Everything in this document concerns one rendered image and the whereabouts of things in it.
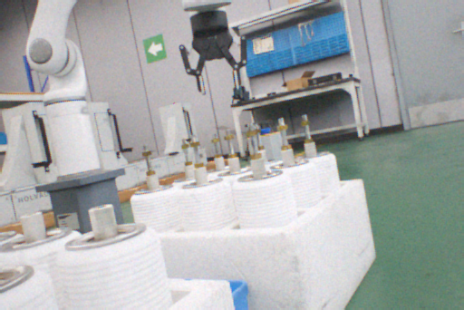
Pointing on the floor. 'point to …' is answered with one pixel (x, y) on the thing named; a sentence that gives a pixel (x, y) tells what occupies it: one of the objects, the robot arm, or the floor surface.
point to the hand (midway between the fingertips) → (219, 85)
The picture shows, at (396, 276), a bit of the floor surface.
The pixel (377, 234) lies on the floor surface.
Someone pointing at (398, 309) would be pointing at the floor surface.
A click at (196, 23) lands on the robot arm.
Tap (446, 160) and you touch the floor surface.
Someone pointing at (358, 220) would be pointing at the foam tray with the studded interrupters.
